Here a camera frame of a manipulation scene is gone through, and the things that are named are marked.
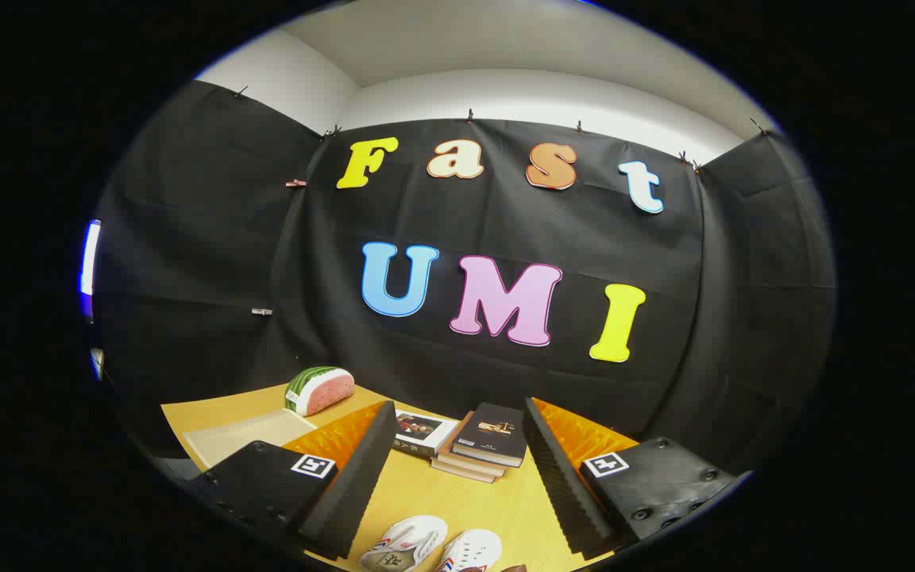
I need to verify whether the beige fabric storage box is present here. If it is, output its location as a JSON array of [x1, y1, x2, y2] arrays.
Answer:
[[183, 408, 318, 470]]

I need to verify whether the lit blue screen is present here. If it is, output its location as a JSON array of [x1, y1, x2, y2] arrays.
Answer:
[[80, 218, 102, 319]]

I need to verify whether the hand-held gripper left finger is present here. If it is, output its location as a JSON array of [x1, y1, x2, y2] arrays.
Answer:
[[183, 400, 400, 562]]

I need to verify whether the brown cover book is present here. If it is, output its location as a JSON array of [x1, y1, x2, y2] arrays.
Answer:
[[437, 412, 507, 478], [430, 456, 499, 484]]

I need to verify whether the black cover book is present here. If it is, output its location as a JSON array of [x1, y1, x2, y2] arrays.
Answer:
[[452, 402, 527, 468]]

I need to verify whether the white canvas shoe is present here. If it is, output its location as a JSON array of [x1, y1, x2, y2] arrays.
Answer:
[[358, 515, 450, 572], [434, 528, 504, 572]]

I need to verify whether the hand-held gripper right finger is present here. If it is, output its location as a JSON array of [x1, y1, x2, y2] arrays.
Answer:
[[522, 396, 753, 561]]

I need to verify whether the watermelon slice plush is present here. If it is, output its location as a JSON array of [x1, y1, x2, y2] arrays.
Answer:
[[284, 366, 356, 417]]

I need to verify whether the white cover book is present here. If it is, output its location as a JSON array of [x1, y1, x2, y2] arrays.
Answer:
[[392, 409, 460, 458]]

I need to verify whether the row of small black clips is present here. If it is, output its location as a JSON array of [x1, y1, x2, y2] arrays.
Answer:
[[234, 83, 768, 174]]

